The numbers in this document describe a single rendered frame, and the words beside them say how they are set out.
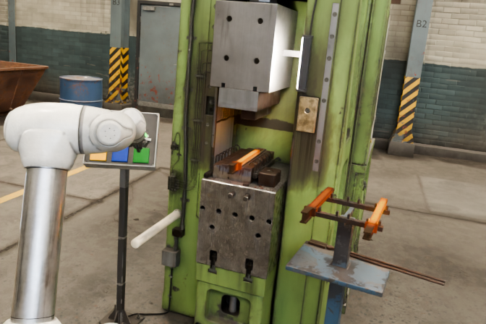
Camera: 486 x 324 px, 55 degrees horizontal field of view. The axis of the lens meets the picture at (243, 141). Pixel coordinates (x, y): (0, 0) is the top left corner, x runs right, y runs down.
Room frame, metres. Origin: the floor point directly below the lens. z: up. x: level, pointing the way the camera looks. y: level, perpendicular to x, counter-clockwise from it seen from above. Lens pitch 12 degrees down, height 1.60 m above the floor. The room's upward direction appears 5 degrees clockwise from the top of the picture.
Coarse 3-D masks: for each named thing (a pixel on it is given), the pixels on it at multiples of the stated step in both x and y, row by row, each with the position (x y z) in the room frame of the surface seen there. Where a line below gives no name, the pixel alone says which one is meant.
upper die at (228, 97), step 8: (224, 88) 2.21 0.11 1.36; (224, 96) 2.21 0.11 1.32; (232, 96) 2.20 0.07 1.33; (240, 96) 2.18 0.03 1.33; (248, 96) 2.17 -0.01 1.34; (256, 96) 2.16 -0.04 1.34; (264, 96) 2.25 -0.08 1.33; (272, 96) 2.40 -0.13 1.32; (224, 104) 2.21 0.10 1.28; (232, 104) 2.19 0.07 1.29; (240, 104) 2.18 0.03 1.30; (248, 104) 2.17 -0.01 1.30; (256, 104) 2.16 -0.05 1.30; (264, 104) 2.27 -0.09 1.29; (272, 104) 2.41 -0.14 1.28
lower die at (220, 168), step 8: (240, 152) 2.52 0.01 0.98; (248, 152) 2.49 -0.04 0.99; (264, 152) 2.52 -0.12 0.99; (272, 152) 2.53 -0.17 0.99; (224, 160) 2.32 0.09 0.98; (232, 160) 2.29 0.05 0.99; (248, 160) 2.28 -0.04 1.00; (264, 160) 2.37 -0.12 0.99; (216, 168) 2.21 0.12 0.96; (224, 168) 2.20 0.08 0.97; (248, 168) 2.16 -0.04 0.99; (256, 168) 2.23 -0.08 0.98; (216, 176) 2.21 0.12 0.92; (224, 176) 2.20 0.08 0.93; (232, 176) 2.18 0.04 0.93; (240, 176) 2.17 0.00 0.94; (248, 176) 2.16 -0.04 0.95
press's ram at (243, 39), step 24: (216, 0) 2.23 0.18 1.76; (216, 24) 2.23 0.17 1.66; (240, 24) 2.19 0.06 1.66; (264, 24) 2.16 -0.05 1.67; (288, 24) 2.36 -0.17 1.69; (216, 48) 2.23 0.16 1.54; (240, 48) 2.19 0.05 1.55; (264, 48) 2.15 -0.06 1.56; (288, 48) 2.41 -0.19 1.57; (216, 72) 2.22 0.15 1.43; (240, 72) 2.19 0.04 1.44; (264, 72) 2.15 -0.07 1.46; (288, 72) 2.47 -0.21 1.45
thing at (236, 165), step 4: (252, 152) 2.43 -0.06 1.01; (256, 152) 2.44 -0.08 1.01; (244, 156) 2.32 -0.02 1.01; (248, 156) 2.32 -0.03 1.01; (252, 156) 2.37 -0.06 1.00; (240, 160) 2.24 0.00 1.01; (244, 160) 2.24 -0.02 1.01; (232, 164) 2.10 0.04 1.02; (236, 164) 2.16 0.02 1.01; (240, 164) 2.16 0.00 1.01; (232, 168) 2.10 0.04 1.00; (236, 168) 2.16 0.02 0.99; (240, 168) 2.16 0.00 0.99; (228, 172) 2.10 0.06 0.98; (232, 172) 2.10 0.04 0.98
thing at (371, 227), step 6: (384, 198) 1.96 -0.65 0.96; (378, 204) 1.88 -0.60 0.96; (384, 204) 1.88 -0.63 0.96; (378, 210) 1.79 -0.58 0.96; (372, 216) 1.72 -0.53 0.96; (378, 216) 1.73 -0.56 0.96; (366, 222) 1.64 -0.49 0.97; (372, 222) 1.66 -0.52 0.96; (366, 228) 1.58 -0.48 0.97; (372, 228) 1.59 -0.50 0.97; (366, 234) 1.55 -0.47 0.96; (372, 234) 1.60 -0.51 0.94
